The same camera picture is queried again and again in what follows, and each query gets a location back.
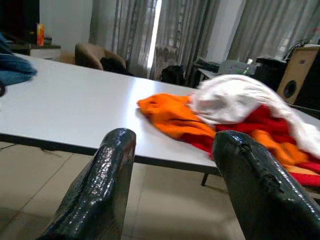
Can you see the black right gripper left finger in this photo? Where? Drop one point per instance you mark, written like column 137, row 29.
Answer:
column 100, row 195

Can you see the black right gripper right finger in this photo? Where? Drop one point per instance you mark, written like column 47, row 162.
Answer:
column 262, row 205

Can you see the thin white garment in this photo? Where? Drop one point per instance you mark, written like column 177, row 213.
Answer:
column 225, row 100

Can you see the blue jeans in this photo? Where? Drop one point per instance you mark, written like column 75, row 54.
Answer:
column 15, row 70

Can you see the white table black legs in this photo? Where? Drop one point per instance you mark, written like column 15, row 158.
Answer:
column 75, row 105

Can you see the orange red cloth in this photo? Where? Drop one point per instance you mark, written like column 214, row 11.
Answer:
column 170, row 117

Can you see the black cloth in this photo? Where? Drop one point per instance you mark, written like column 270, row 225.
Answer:
column 112, row 66

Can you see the black equipment case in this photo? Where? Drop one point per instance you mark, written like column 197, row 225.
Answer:
column 270, row 75

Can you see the wooden loudspeaker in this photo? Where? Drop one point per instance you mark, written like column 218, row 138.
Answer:
column 297, row 72

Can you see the brown armchair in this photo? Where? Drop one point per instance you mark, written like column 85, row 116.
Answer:
column 87, row 55

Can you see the black backpack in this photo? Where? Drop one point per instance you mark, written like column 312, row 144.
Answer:
column 173, row 75

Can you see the grey printer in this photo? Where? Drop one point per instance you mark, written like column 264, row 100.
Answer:
column 232, row 66

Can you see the grey curtain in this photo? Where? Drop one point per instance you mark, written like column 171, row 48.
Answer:
column 125, row 30
column 275, row 25

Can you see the orange carton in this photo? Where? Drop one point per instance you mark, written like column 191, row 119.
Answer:
column 40, row 35

